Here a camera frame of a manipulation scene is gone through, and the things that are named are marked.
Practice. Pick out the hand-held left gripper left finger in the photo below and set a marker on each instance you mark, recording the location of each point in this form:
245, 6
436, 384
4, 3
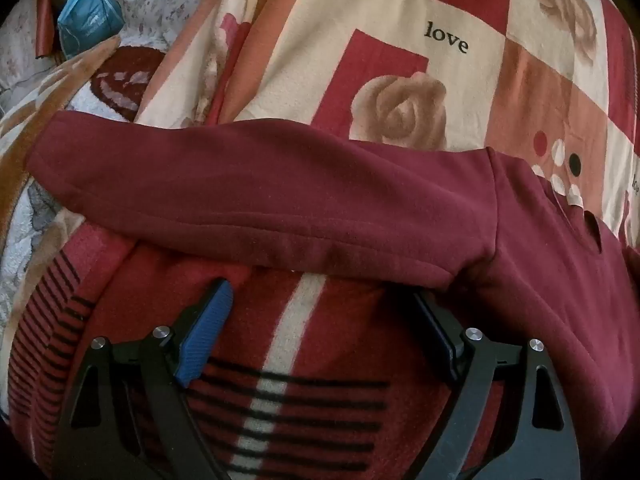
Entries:
210, 322

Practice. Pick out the maroon sweater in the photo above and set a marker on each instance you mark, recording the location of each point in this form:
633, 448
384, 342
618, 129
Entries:
300, 200

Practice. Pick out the blue plastic packet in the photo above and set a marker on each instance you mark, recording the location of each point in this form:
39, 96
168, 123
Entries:
87, 15

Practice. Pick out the rose patchwork printed blanket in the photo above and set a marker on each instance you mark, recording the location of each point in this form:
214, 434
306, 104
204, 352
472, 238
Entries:
310, 35

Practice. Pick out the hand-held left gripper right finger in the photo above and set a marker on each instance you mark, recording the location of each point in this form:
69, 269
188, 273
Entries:
448, 342

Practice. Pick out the reddish brown packet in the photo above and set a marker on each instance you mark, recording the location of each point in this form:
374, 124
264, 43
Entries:
45, 25

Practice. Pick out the grey floral pillow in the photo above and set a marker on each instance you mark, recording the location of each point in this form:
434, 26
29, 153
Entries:
160, 0
17, 55

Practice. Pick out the red striped blanket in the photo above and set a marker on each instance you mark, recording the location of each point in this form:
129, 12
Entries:
350, 320

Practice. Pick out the brown floral plush blanket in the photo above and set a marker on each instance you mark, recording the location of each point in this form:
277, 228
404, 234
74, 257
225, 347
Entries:
65, 80

